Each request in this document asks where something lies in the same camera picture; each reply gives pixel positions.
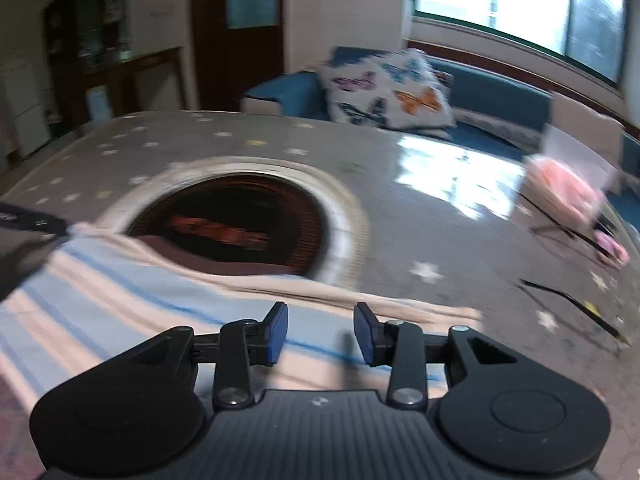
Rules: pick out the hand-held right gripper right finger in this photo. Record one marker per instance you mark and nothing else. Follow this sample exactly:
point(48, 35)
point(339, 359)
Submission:
point(365, 336)

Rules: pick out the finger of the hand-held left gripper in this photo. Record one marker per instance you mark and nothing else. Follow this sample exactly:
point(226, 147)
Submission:
point(30, 220)
point(20, 260)

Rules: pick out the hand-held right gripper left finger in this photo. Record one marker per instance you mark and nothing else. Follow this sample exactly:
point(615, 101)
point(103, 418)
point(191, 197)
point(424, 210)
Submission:
point(276, 335)

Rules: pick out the blue beige striped garment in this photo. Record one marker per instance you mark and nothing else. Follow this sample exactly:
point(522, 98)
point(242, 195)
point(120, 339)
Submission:
point(125, 300)

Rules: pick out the white refrigerator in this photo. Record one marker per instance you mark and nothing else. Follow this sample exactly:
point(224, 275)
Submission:
point(25, 110)

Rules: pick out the round table heater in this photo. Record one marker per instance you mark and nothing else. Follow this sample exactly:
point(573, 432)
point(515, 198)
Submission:
point(240, 220)

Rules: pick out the grey star-print table cover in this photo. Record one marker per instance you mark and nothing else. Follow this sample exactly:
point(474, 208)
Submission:
point(450, 240)

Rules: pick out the dark wooden cabinet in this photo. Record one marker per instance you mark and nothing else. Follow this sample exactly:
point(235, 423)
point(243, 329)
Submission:
point(150, 80)

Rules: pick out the white butterfly print pillow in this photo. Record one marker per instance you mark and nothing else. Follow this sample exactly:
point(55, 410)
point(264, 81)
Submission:
point(385, 95)

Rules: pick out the pink item in plastic bag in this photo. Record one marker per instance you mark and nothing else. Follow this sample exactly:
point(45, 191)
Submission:
point(565, 185)

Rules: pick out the dark wooden door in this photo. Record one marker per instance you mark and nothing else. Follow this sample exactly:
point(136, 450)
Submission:
point(210, 35)

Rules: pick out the small pink object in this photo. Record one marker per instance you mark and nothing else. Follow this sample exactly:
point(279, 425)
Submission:
point(612, 247)

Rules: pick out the blue sofa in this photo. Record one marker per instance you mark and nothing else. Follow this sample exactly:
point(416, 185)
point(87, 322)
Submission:
point(490, 95)

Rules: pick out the beige cushion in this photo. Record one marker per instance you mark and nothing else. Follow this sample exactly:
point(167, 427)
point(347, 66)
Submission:
point(585, 125)

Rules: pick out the green-framed window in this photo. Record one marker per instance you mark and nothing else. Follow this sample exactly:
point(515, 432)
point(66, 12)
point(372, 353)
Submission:
point(525, 5)

